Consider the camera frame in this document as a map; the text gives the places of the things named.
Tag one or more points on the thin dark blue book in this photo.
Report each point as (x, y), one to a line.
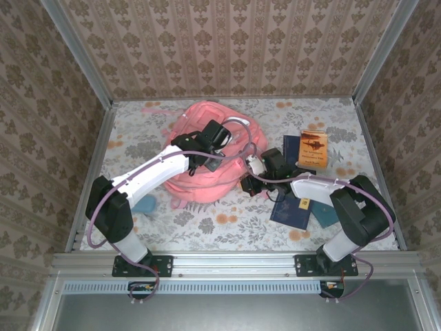
(291, 148)

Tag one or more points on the pink backpack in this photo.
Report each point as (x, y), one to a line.
(206, 186)

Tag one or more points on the orange paperback book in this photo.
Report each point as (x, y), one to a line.
(313, 148)

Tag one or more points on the navy book with yellow label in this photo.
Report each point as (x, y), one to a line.
(289, 213)

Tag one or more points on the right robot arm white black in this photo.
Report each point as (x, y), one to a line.
(310, 188)

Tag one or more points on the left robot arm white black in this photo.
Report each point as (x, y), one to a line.
(155, 169)

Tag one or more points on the floral tablecloth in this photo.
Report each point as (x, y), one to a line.
(241, 227)

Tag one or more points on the grey metal sheet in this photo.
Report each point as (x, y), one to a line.
(241, 313)

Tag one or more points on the black wiring connector box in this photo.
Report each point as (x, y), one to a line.
(143, 288)
(332, 288)

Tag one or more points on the aluminium mounting rail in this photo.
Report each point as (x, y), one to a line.
(234, 263)

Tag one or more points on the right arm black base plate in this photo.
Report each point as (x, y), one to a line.
(303, 265)

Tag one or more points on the aluminium table side rail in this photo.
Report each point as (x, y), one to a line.
(97, 155)
(372, 145)

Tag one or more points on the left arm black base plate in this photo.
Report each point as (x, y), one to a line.
(165, 265)

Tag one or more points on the aluminium frame post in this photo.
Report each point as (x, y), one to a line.
(383, 51)
(84, 58)

